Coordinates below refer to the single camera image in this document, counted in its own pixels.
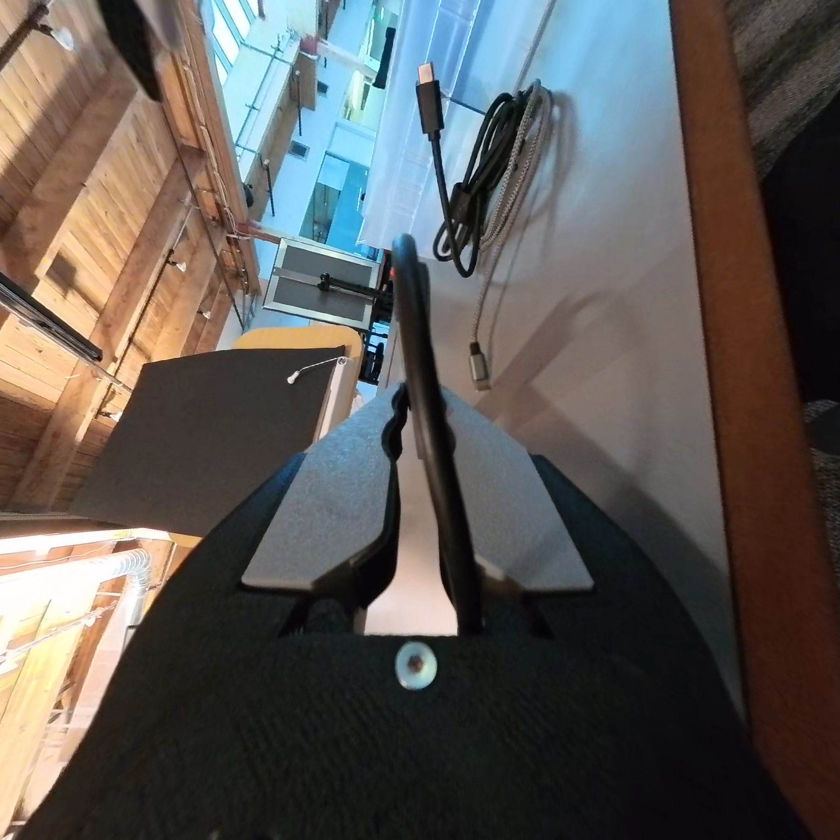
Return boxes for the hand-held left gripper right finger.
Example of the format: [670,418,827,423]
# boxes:
[440,386,595,598]

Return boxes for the white cord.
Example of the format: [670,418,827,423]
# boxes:
[287,357,350,385]

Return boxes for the black partition panel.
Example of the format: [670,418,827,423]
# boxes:
[69,344,349,539]

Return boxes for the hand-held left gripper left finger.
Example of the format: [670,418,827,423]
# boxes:
[241,385,408,611]

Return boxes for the grey braided usb-c cable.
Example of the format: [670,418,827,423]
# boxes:
[466,79,575,395]

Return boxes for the silver air duct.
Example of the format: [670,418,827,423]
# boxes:
[98,548,156,634]

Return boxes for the black ceiling rail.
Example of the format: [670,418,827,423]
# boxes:
[0,272,105,362]

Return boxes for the grey framed panel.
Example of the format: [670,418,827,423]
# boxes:
[262,238,385,329]

